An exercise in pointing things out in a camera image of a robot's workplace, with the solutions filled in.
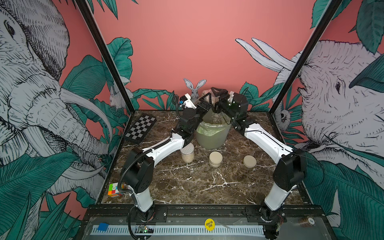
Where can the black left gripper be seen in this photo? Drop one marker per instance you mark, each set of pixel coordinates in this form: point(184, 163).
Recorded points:
point(206, 107)

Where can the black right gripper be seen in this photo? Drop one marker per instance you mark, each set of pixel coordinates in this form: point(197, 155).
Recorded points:
point(218, 109)

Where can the rice jar with beige lid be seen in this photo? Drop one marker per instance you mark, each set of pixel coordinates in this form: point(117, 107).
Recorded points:
point(208, 96)

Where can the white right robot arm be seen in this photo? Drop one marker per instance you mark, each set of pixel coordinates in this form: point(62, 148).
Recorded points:
point(291, 165)

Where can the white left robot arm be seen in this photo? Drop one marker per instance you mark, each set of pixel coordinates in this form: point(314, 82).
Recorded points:
point(137, 173)

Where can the white bin with green bag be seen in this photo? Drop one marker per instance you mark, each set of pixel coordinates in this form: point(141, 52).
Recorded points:
point(213, 130)

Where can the jar with patterned lid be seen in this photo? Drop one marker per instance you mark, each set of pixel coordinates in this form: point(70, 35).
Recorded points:
point(188, 153)

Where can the black white checkerboard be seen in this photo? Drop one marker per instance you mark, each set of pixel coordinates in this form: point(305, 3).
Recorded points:
point(140, 129)

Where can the colourful puzzle cube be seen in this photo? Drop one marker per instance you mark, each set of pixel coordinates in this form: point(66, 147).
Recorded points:
point(113, 190)

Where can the yellow round sticker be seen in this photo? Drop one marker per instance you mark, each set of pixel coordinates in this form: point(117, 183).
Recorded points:
point(210, 224)

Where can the small green circuit board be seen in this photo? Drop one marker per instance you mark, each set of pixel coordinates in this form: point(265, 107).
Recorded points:
point(145, 230)

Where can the blue tape piece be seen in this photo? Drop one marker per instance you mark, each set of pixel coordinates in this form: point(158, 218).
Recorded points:
point(103, 227)

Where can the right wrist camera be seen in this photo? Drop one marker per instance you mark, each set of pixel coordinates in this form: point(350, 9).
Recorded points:
point(230, 98)

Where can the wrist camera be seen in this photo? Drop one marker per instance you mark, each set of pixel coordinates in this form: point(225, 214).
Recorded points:
point(187, 102)
point(230, 98)

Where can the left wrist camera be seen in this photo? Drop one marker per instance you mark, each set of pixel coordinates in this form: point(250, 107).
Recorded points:
point(187, 102)

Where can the white slotted cable duct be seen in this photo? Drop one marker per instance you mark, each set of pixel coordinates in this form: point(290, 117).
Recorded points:
point(178, 230)

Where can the copper wire spool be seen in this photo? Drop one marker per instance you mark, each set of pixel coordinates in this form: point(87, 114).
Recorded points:
point(306, 222)

